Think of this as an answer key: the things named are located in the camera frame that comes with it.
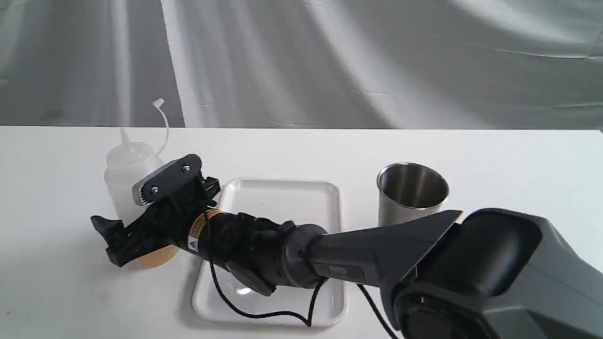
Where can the stainless steel cup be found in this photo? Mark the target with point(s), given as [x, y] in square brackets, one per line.
[409, 191]

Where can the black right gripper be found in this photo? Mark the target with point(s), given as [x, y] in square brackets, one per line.
[257, 251]

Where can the clear plastic squeeze bottle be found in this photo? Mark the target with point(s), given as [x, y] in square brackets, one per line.
[127, 164]

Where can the white plastic tray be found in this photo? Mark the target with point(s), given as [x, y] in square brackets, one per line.
[301, 201]

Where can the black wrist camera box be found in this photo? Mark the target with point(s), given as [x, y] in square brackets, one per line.
[167, 179]

